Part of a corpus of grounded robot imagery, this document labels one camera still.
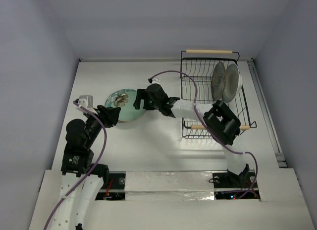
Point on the dark grey green plate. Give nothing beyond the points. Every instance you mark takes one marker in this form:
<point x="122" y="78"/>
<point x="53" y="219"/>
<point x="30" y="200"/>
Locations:
<point x="218" y="81"/>

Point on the mint green flower plate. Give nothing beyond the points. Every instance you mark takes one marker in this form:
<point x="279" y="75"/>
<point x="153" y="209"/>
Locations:
<point x="124" y="98"/>

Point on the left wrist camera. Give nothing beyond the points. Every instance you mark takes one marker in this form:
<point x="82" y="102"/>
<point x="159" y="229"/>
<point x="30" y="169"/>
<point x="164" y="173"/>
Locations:
<point x="84" y="101"/>

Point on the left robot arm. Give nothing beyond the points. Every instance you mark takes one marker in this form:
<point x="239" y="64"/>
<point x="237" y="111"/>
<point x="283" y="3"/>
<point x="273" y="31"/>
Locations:
<point x="81" y="177"/>

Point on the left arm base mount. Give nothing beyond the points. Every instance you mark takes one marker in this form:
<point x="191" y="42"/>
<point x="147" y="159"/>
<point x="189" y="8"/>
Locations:
<point x="114" y="189"/>

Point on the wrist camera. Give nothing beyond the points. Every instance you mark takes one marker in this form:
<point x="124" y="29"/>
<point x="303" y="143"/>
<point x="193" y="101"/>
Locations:
<point x="84" y="101"/>
<point x="154" y="80"/>

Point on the white grey bowl plate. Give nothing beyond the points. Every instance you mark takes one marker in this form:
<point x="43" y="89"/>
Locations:
<point x="233" y="83"/>

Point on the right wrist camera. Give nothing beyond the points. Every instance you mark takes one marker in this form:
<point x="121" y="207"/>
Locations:
<point x="154" y="80"/>

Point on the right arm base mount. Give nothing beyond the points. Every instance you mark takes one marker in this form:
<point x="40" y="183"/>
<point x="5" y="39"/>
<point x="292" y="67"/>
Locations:
<point x="229" y="186"/>

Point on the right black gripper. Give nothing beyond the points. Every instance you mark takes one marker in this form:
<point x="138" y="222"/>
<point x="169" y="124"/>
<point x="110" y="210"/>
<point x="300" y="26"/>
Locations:
<point x="141" y="99"/>

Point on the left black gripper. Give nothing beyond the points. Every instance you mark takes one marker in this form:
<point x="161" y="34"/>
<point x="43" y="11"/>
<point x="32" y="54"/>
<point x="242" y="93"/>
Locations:
<point x="109" y="115"/>

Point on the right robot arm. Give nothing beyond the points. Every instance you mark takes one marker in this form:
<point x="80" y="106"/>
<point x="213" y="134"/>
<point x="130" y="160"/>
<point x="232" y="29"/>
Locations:
<point x="218" y="119"/>

